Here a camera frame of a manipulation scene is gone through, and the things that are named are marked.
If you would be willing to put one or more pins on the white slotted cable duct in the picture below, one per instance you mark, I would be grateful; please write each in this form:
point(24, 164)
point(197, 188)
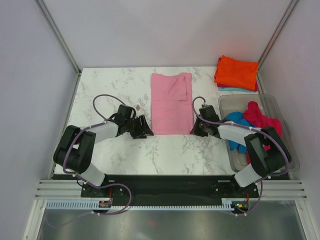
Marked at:
point(99, 205)

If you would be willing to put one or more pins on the left aluminium frame post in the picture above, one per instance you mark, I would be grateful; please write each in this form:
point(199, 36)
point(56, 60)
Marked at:
point(58, 35)

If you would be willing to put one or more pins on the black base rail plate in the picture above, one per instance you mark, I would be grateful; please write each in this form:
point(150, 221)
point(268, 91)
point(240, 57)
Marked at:
point(169, 190)

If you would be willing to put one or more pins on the right aluminium frame post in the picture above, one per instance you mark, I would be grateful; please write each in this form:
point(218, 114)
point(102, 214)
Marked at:
point(278, 30)

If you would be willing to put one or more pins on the clear plastic bin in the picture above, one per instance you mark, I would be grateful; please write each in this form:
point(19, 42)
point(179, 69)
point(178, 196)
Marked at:
point(271, 107)

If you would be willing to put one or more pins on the blue crumpled t shirt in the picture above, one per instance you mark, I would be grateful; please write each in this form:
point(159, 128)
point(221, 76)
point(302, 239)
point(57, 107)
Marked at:
point(238, 118)

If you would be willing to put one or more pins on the aluminium frame post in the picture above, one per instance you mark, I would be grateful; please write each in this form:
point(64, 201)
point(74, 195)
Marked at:
point(278, 30)
point(58, 35)

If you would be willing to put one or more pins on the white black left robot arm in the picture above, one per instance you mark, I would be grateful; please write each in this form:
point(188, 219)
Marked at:
point(74, 152)

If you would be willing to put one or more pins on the orange folded t shirt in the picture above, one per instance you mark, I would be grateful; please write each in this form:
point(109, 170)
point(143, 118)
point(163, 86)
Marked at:
point(236, 73)

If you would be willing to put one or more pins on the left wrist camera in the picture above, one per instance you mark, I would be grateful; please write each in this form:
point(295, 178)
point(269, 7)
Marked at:
point(127, 111)

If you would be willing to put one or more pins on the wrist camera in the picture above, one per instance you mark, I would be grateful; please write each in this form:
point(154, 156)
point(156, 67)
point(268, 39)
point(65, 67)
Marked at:
point(127, 111)
point(207, 112)

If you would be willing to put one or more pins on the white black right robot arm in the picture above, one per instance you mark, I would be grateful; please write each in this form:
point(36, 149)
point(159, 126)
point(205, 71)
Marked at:
point(266, 151)

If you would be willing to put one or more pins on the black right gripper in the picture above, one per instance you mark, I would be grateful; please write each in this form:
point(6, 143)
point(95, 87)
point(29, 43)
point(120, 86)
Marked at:
point(195, 130)

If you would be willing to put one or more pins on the crimson crumpled t shirt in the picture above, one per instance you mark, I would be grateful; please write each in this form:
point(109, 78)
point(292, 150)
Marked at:
point(256, 118)

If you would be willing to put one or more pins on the teal folded t shirt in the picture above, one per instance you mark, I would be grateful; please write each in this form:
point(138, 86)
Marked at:
point(232, 89)

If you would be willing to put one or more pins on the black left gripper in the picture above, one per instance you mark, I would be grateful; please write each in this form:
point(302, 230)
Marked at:
point(143, 130)

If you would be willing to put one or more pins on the aluminium front frame rail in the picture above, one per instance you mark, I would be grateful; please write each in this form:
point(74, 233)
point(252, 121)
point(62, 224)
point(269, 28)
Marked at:
point(273, 190)

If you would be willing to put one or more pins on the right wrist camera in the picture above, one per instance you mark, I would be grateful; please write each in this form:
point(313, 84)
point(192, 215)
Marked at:
point(207, 112)

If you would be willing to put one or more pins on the pink t shirt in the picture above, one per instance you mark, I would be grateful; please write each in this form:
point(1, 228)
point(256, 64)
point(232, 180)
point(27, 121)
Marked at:
point(171, 104)

